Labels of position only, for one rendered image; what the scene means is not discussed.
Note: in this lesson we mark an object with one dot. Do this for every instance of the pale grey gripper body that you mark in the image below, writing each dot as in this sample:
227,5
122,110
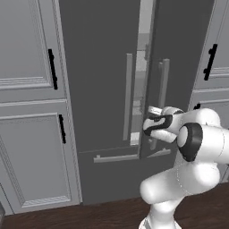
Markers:
154,111

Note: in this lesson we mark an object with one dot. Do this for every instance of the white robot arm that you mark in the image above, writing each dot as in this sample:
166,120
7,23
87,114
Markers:
184,176

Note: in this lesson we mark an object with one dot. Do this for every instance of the grey fridge interior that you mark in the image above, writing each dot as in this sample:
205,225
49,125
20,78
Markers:
140,62

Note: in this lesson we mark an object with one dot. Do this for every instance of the dark grey fridge right door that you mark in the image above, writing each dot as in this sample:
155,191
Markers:
182,53

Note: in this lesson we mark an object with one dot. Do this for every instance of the dark grey fridge door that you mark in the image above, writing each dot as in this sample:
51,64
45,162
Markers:
182,53
95,74

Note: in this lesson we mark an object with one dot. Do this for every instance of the dark grey fridge left door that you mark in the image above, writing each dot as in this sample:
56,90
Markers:
95,74

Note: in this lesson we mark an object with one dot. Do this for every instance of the dark grey fridge drawer front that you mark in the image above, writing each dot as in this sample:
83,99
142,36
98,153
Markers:
113,179

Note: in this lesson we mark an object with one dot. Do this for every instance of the short grey cupboard door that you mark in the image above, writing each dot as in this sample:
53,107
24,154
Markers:
222,35
23,44

